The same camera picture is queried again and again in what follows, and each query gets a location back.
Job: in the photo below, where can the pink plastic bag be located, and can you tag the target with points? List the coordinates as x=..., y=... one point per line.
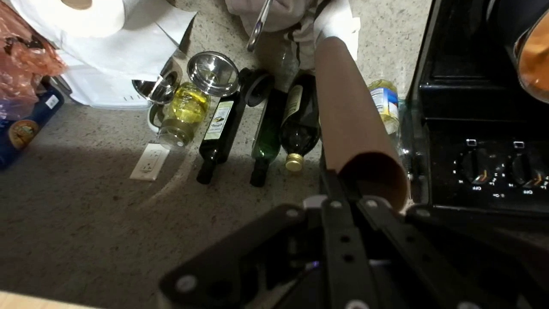
x=28, y=52

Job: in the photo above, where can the plastic oil bottle blue cap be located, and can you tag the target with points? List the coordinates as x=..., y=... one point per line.
x=386, y=106

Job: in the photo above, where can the brown cardboard paper roll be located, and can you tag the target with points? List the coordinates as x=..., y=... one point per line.
x=349, y=114

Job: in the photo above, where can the black electric stove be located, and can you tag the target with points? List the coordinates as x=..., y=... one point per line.
x=474, y=114

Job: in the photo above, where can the olive oil bottle gold cap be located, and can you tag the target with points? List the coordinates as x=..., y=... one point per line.
x=301, y=126

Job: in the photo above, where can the glass cruet with yellow oil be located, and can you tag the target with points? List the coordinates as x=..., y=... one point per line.
x=186, y=113

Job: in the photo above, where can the slim green glass bottle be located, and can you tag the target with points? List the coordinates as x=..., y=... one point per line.
x=266, y=143

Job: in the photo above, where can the dark bottle white label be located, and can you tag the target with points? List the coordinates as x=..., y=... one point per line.
x=220, y=131

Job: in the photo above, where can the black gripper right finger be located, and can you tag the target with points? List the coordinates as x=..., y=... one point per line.
x=434, y=258

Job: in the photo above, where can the crumpled white cloth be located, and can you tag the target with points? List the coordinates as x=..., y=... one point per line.
x=309, y=23

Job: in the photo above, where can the black round lid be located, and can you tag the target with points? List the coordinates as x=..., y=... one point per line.
x=256, y=87

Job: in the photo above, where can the white paper towel roll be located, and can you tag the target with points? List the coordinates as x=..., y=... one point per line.
x=108, y=52

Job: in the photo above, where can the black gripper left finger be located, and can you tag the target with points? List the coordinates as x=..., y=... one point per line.
x=337, y=258

